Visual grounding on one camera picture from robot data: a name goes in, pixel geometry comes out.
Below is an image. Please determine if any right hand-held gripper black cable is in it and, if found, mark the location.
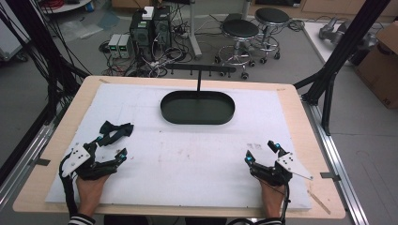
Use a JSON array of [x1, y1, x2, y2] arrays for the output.
[[226, 174, 293, 225]]

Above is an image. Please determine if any grey equipment case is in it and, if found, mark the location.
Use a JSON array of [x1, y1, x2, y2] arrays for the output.
[[0, 5, 31, 63]]

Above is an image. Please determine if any tangle of floor cables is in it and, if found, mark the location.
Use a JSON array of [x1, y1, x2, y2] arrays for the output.
[[99, 12, 226, 78]]

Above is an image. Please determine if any clear plastic sheet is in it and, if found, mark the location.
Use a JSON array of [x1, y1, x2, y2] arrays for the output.
[[58, 10, 121, 41]]

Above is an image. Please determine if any hand-held gripper black cable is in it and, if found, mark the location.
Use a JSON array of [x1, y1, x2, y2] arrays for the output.
[[226, 174, 293, 225], [58, 155, 79, 218]]

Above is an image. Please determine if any person's left hand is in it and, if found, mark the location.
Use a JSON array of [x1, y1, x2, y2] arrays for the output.
[[75, 173, 111, 218]]

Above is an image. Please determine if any black computer tower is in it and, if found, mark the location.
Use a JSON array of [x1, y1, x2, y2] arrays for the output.
[[152, 5, 173, 52], [129, 10, 155, 61]]

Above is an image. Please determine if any grey metal desk leg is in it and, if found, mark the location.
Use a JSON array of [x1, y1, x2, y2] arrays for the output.
[[188, 0, 204, 60]]

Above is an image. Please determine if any white side table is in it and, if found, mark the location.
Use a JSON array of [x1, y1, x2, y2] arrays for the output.
[[302, 21, 387, 68]]

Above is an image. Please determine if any aluminium rail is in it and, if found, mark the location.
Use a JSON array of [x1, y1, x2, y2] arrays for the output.
[[0, 120, 57, 209], [300, 95, 371, 225]]

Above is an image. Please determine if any black round stool chrome base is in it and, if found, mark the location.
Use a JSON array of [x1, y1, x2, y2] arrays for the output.
[[214, 19, 261, 81], [253, 7, 291, 65]]

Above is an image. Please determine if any black cloth bow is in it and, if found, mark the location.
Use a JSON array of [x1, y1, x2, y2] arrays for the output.
[[96, 120, 135, 147]]

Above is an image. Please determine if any black frame with cable bundle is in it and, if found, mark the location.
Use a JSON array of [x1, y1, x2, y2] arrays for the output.
[[0, 0, 92, 186]]

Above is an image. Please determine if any brown cardboard box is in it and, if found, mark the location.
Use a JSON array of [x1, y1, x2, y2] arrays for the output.
[[354, 21, 398, 110]]

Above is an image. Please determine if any black oval tray hanger stand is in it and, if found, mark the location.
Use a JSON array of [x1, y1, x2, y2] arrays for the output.
[[160, 63, 237, 126]]

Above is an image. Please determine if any black tape piece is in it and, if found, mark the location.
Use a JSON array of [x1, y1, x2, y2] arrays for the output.
[[34, 157, 52, 167], [319, 171, 342, 183]]

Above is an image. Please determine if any grey robot part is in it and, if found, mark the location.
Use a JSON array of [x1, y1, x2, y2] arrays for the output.
[[318, 16, 379, 49]]

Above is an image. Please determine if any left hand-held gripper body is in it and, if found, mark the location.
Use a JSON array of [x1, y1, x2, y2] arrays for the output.
[[60, 142, 120, 181]]

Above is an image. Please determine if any person's right hand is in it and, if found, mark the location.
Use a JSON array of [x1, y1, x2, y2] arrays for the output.
[[258, 179, 287, 220]]

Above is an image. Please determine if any left hand-held gripper black cable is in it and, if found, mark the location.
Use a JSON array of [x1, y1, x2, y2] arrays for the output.
[[58, 155, 79, 218]]

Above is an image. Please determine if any grey bench power supply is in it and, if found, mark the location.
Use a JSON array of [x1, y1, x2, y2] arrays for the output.
[[107, 34, 122, 59], [118, 34, 134, 59]]

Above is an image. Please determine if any white foam mat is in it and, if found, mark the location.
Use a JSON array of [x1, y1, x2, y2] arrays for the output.
[[44, 82, 314, 211]]

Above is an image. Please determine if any white box on computer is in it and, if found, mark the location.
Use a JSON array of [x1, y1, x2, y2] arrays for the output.
[[141, 6, 155, 22]]

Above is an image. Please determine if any thin wooden stick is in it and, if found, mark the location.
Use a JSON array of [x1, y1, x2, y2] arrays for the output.
[[306, 189, 332, 216]]

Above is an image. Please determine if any black metal frame strut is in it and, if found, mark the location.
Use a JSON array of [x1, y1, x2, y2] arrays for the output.
[[293, 0, 392, 137]]

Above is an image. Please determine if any round white table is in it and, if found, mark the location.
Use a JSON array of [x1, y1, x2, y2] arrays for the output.
[[39, 0, 94, 15]]

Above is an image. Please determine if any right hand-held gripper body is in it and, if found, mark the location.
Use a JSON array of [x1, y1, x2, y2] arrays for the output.
[[251, 152, 314, 188]]

